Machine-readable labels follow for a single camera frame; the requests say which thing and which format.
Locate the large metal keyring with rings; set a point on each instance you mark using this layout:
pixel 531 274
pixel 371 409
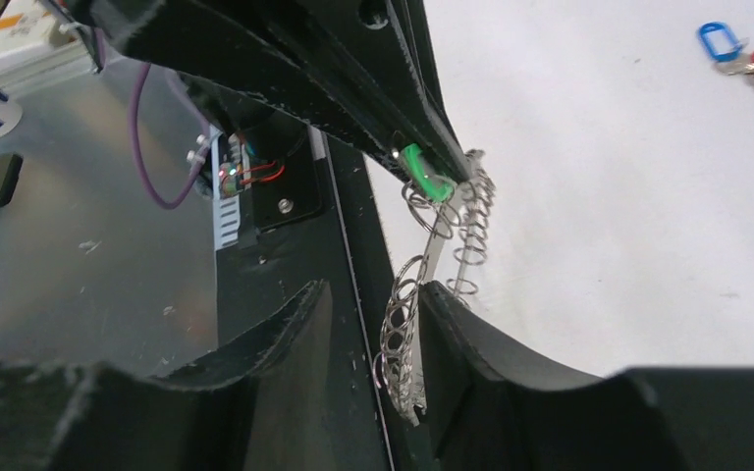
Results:
pixel 456 245

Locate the white orange box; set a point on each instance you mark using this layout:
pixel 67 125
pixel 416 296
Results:
pixel 32 30

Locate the blue tagged key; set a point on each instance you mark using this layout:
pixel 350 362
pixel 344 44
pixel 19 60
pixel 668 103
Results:
pixel 724 48

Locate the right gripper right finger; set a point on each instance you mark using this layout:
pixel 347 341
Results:
pixel 495 404

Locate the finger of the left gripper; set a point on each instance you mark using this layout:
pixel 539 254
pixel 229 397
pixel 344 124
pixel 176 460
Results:
pixel 274 52
pixel 392 42

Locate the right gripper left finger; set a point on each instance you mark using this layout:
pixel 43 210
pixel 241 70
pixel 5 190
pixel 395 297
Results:
pixel 259 402

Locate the left circuit board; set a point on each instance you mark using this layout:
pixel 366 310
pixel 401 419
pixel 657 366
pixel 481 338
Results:
pixel 234 172

